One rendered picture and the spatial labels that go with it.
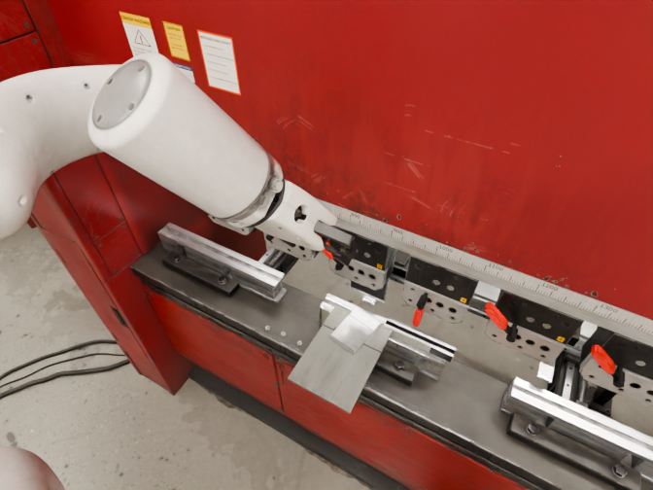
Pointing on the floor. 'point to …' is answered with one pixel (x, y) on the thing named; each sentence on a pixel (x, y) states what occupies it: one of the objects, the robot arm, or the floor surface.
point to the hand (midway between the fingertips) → (320, 243)
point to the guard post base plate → (597, 402)
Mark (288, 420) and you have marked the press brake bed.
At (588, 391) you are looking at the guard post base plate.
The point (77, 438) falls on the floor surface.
